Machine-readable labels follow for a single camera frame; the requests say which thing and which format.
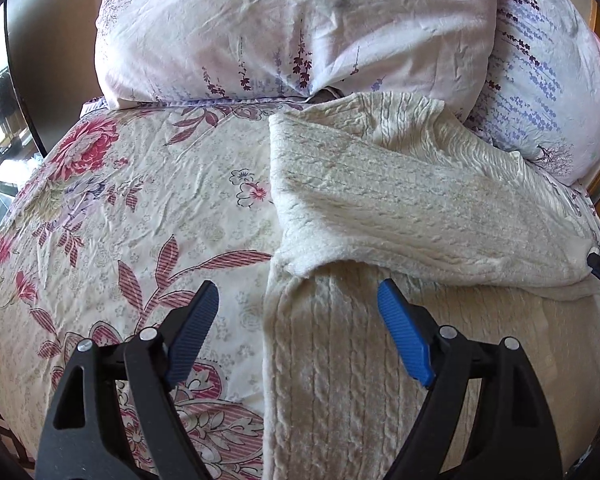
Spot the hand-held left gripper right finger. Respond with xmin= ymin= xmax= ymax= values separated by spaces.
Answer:
xmin=376 ymin=280 xmax=566 ymax=480

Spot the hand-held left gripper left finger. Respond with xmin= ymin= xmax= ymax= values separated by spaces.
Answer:
xmin=34 ymin=280 xmax=221 ymax=480

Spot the white cable-knit sweater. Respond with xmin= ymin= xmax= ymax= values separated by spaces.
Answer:
xmin=261 ymin=91 xmax=600 ymax=480

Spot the floral bed sheet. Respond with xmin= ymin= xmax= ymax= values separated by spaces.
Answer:
xmin=0 ymin=95 xmax=600 ymax=480

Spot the pillow with blue lavender print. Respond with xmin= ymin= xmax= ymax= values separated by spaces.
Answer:
xmin=467 ymin=0 xmax=600 ymax=188

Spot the white pillow with purple flowers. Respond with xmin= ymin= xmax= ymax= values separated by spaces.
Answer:
xmin=94 ymin=0 xmax=501 ymax=110

